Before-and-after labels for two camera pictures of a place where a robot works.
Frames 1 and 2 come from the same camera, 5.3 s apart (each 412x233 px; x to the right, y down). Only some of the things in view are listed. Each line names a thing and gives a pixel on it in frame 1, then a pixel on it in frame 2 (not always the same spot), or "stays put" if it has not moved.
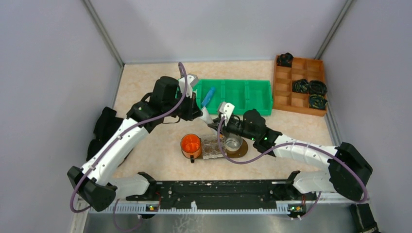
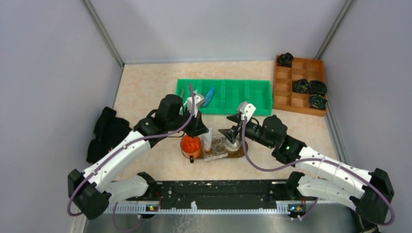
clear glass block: x=210 y=148 stays put
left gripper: x=192 y=109 -> x=196 y=122
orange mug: x=190 y=145 stays put
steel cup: x=232 y=144 stays put
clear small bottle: x=206 y=117 -> x=207 y=138
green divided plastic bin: x=243 y=95 stays put
